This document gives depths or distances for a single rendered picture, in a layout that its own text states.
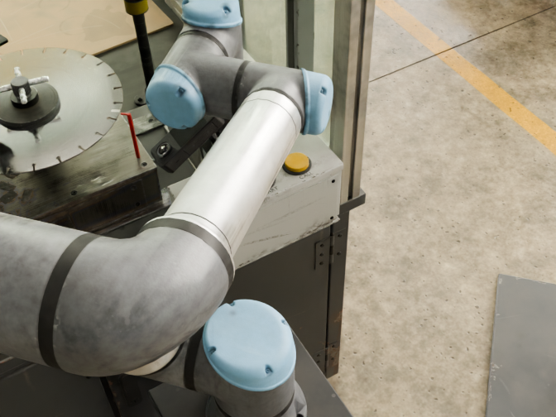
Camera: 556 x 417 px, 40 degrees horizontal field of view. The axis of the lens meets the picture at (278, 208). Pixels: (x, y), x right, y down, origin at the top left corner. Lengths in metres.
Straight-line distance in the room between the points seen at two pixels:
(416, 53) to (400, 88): 0.22
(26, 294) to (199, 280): 0.14
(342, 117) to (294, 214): 0.19
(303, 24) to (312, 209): 0.32
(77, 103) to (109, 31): 0.53
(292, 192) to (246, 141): 0.50
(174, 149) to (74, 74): 0.39
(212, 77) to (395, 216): 1.56
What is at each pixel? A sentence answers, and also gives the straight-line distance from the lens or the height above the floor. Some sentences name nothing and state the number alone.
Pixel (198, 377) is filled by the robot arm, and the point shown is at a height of 0.93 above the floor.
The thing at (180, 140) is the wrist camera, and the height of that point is 1.06.
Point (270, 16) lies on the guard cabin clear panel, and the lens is 1.47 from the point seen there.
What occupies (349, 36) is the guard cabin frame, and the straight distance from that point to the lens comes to 1.19.
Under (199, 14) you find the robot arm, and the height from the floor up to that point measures 1.27.
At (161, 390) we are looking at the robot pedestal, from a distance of 1.24.
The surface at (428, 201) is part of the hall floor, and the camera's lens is 2.49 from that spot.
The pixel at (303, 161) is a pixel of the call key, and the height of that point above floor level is 0.91.
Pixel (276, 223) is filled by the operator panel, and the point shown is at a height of 0.82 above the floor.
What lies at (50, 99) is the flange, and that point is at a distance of 1.40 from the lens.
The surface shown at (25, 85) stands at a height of 1.00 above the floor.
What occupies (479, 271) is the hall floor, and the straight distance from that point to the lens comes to 2.34.
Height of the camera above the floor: 1.82
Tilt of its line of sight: 48 degrees down
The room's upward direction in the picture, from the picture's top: 2 degrees counter-clockwise
